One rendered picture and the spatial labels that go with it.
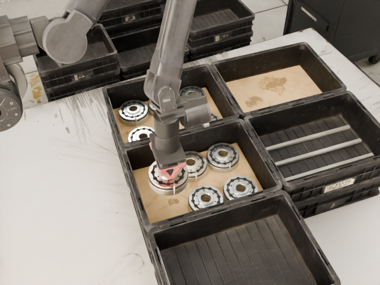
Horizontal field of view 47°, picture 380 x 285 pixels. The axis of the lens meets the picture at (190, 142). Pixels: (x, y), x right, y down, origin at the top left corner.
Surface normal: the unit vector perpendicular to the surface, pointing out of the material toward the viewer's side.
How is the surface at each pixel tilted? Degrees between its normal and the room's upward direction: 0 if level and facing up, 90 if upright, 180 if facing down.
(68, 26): 65
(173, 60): 56
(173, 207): 0
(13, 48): 79
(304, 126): 0
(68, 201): 0
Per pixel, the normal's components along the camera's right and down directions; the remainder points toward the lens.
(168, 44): 0.33, 0.28
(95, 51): -0.01, -0.67
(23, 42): 0.40, 0.50
